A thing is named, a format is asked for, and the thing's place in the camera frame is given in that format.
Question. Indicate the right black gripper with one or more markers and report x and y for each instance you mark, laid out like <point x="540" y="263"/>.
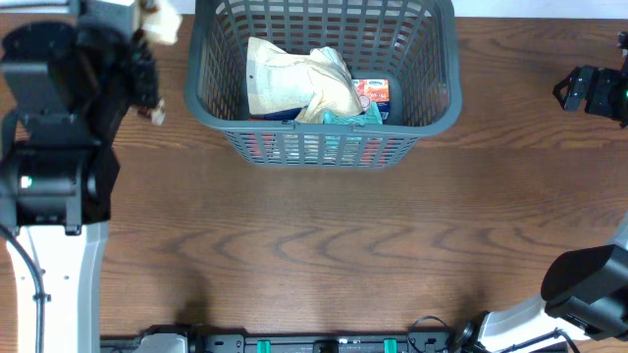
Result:
<point x="600" y="101"/>

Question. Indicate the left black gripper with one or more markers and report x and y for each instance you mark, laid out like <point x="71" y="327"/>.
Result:
<point x="139" y="74"/>

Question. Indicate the brown white snack pouch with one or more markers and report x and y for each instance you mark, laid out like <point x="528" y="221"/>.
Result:
<point x="160" y="23"/>

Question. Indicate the beige paper bag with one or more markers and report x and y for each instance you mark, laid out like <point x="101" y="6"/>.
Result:
<point x="276" y="81"/>
<point x="332" y="87"/>

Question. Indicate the Kleenex tissue multipack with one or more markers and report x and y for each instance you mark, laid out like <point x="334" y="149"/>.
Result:
<point x="374" y="90"/>

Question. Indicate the light blue snack packet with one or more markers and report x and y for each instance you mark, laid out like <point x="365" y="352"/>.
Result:
<point x="371" y="116"/>

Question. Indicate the orange spaghetti packet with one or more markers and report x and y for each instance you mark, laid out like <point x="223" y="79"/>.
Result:
<point x="315" y="149"/>

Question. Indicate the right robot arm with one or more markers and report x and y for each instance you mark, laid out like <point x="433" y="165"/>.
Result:
<point x="584" y="293"/>

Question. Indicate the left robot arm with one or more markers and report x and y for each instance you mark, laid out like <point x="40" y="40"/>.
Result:
<point x="73" y="84"/>

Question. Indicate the grey plastic basket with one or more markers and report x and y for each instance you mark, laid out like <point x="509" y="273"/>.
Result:
<point x="412" y="44"/>

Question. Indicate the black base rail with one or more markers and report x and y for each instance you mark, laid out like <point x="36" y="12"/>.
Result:
<point x="191" y="339"/>

